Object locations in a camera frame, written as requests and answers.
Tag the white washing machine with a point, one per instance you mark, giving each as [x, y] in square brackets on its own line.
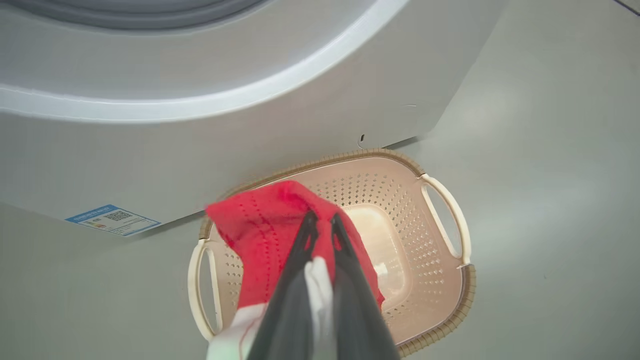
[250, 150]

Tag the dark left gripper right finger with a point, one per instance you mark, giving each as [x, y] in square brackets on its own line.
[355, 310]

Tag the red and white garment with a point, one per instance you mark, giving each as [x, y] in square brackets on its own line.
[260, 225]

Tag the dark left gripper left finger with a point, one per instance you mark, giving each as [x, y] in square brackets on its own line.
[290, 300]

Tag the cream perforated laundry basket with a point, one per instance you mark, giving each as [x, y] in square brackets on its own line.
[425, 280]

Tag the blue energy label sticker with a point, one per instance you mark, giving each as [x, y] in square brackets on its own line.
[112, 220]

